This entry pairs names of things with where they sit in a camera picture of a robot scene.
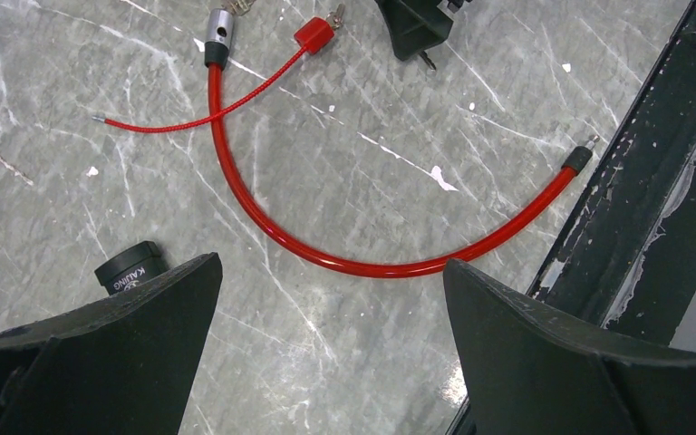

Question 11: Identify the small black padlock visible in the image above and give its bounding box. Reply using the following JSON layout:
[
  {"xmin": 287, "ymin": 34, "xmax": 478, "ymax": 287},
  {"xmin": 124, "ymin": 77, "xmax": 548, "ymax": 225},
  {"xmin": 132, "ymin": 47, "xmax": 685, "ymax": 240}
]
[{"xmin": 94, "ymin": 241, "xmax": 169, "ymax": 295}]

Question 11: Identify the silver key bunch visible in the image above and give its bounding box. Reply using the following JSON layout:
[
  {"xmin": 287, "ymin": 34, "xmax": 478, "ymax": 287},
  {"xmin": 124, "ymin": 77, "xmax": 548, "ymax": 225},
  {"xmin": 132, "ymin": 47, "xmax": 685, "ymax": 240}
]
[{"xmin": 222, "ymin": 0, "xmax": 256, "ymax": 16}]

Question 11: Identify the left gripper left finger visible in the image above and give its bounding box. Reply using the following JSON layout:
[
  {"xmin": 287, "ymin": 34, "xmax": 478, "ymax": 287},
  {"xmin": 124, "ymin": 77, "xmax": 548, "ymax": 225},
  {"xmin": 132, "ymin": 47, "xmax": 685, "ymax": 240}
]
[{"xmin": 0, "ymin": 253, "xmax": 223, "ymax": 434}]

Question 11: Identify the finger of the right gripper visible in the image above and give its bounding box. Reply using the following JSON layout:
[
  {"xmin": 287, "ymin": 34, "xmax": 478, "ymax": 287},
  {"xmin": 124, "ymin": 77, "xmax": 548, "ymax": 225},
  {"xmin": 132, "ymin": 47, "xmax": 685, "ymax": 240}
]
[{"xmin": 375, "ymin": 0, "xmax": 454, "ymax": 62}]

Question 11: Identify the black head car key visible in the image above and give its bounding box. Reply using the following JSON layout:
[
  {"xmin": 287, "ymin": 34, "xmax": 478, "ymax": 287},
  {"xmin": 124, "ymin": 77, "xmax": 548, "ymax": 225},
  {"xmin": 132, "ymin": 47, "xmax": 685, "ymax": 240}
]
[{"xmin": 419, "ymin": 52, "xmax": 437, "ymax": 72}]

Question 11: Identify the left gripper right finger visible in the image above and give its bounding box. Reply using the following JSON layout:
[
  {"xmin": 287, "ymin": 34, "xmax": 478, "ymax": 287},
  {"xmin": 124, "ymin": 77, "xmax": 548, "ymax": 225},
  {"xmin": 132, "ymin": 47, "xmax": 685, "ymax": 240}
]
[{"xmin": 442, "ymin": 259, "xmax": 696, "ymax": 434}]

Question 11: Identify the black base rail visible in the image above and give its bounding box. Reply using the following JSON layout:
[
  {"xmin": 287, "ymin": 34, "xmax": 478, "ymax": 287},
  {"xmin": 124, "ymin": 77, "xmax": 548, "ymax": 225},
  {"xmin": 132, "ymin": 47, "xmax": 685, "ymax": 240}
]
[{"xmin": 443, "ymin": 0, "xmax": 696, "ymax": 435}]

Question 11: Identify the red cable lock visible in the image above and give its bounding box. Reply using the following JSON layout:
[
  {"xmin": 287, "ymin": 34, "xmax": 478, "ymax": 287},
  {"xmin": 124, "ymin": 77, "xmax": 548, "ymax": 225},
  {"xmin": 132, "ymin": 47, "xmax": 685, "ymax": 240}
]
[{"xmin": 208, "ymin": 3, "xmax": 600, "ymax": 279}]

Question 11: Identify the small red padlock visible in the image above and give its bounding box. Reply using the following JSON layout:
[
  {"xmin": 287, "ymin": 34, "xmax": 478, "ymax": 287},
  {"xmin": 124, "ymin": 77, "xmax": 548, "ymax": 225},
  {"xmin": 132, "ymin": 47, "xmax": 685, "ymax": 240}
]
[{"xmin": 91, "ymin": 3, "xmax": 347, "ymax": 134}]

